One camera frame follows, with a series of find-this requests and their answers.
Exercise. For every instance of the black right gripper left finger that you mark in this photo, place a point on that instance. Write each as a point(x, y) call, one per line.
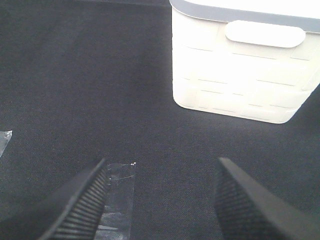
point(73, 212)

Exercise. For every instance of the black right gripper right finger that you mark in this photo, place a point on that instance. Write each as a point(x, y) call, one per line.
point(248, 211)

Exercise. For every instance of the clear tape strip right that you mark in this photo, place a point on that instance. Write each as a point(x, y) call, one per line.
point(116, 220)

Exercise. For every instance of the clear tape strip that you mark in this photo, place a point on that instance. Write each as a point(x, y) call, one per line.
point(116, 220)
point(5, 137)

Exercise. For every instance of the clear tape strip middle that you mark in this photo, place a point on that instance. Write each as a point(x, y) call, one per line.
point(5, 137)

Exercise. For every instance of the white plastic storage bin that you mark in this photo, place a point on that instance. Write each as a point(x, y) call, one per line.
point(252, 59)

